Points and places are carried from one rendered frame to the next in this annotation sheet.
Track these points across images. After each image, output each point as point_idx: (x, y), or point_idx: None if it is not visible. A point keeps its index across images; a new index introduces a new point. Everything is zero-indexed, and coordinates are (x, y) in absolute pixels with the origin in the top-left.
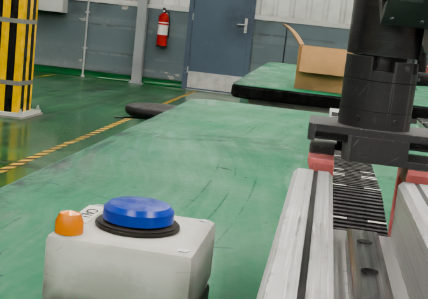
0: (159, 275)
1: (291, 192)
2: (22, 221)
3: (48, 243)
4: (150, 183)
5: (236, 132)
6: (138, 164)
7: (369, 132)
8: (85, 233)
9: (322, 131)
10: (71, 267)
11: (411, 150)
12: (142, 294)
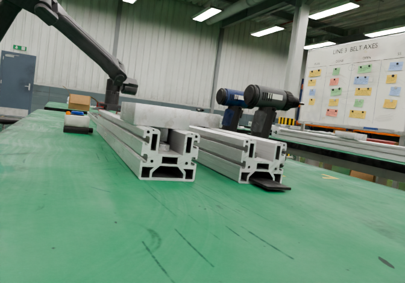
0: (84, 120)
1: (101, 110)
2: (35, 124)
3: (65, 116)
4: (53, 121)
5: (62, 116)
6: (45, 119)
7: (111, 104)
8: (70, 114)
9: (102, 104)
10: (69, 119)
11: (119, 108)
12: (81, 123)
